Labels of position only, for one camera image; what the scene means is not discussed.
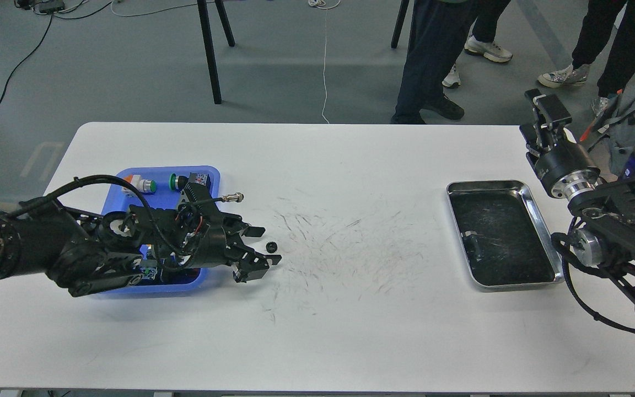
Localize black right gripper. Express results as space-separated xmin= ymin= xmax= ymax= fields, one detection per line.
xmin=519 ymin=89 xmax=600 ymax=200

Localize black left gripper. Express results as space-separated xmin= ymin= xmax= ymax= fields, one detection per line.
xmin=177 ymin=183 xmax=282 ymax=282

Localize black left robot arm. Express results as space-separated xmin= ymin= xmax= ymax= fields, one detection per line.
xmin=0 ymin=166 xmax=282 ymax=297

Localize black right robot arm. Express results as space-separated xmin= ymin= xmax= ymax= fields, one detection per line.
xmin=519 ymin=89 xmax=635 ymax=334

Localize green black push button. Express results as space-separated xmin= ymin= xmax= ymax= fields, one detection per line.
xmin=169 ymin=173 xmax=212 ymax=191

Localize blue plastic tray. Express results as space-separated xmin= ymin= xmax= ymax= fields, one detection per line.
xmin=101 ymin=165 xmax=221 ymax=297

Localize orange white push button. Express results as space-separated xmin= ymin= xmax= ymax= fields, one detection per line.
xmin=122 ymin=174 xmax=157 ymax=194

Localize metal tray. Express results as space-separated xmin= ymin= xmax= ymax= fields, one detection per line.
xmin=446 ymin=179 xmax=564 ymax=292

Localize person in dark trousers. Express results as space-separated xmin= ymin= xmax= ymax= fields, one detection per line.
xmin=390 ymin=0 xmax=513 ymax=124

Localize person in black trousers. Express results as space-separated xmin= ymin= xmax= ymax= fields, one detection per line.
xmin=537 ymin=0 xmax=635 ymax=119

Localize black tripod legs right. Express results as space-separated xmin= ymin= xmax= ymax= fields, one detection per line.
xmin=390 ymin=0 xmax=411 ymax=49

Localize black tripod legs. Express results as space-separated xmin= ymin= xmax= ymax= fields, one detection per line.
xmin=196 ymin=1 xmax=236 ymax=105
xmin=390 ymin=0 xmax=411 ymax=49

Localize black tripod legs left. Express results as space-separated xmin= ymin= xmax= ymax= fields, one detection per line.
xmin=196 ymin=1 xmax=236 ymax=105

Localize white floor cable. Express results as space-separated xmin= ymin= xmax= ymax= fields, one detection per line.
xmin=308 ymin=0 xmax=341 ymax=124

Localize black floor cable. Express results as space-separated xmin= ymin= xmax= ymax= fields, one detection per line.
xmin=0 ymin=0 xmax=76 ymax=136

